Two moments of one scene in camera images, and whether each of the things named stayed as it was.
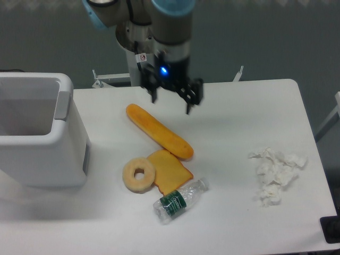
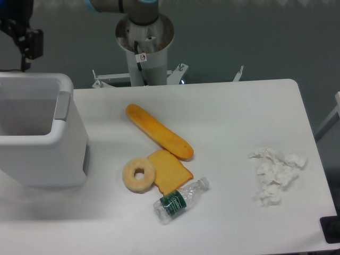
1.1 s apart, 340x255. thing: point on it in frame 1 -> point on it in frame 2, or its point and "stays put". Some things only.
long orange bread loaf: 163,136 stays put
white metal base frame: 98,83 stays put
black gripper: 170,75 -> 15,20
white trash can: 43,143 stays put
